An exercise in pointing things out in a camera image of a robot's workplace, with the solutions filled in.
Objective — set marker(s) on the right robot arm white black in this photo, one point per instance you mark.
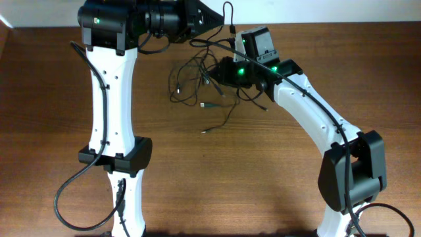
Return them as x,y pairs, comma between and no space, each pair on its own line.
353,170

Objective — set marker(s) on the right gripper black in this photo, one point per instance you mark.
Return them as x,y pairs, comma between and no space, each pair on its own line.
225,74

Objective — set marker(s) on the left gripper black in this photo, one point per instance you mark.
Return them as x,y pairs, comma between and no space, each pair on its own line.
191,19

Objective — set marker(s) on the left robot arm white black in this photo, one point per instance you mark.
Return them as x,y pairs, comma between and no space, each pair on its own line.
114,34

